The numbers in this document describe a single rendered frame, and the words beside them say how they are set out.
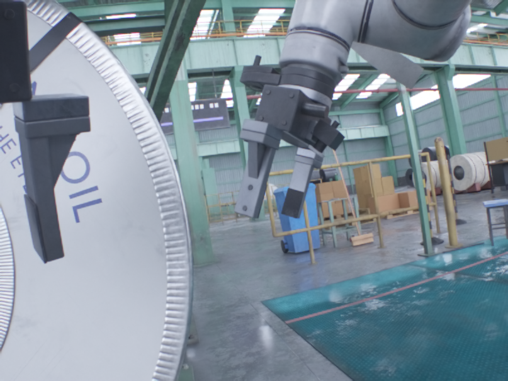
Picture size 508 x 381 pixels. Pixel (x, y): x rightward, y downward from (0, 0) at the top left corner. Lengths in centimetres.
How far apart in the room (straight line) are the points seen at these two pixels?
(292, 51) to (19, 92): 32
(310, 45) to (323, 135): 11
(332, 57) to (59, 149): 32
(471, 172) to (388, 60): 1169
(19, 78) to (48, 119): 3
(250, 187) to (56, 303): 42
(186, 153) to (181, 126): 42
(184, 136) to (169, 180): 474
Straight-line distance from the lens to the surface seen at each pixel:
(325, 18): 46
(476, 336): 187
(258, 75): 47
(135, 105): 65
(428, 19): 41
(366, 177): 1012
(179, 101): 550
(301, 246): 484
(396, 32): 47
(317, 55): 44
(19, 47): 21
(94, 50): 70
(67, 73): 70
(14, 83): 21
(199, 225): 523
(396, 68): 63
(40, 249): 25
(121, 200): 63
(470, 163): 1231
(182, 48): 174
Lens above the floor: 79
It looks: 1 degrees up
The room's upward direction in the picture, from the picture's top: 9 degrees counter-clockwise
